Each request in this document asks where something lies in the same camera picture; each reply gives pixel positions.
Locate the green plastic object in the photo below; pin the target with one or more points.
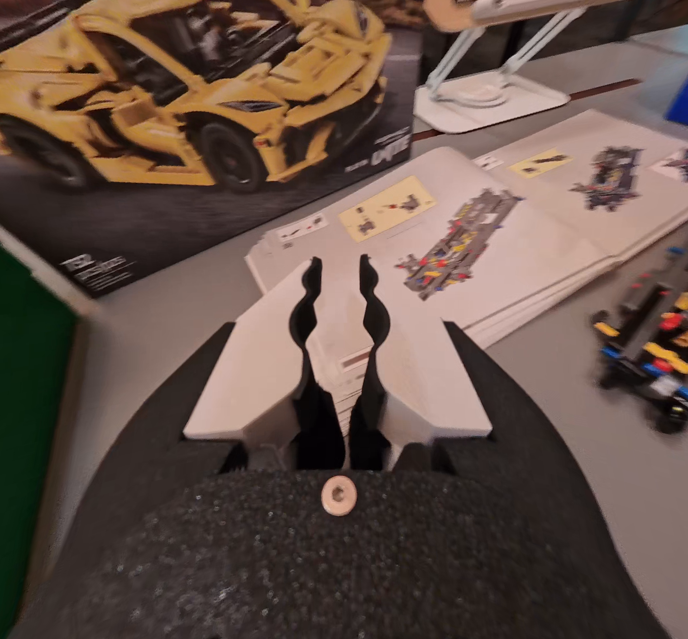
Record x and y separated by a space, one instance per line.
32 381

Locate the multicoloured lego chassis assembly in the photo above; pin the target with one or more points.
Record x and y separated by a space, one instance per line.
645 348

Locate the lego instruction booklet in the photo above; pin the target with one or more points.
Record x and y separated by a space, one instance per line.
537 251

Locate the blue flat object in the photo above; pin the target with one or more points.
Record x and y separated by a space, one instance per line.
674 95

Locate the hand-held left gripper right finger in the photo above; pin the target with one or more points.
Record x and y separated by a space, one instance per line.
430 381

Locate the black lego set box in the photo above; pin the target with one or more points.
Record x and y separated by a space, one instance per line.
161 219

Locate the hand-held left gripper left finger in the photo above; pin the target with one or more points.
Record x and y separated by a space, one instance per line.
247 381

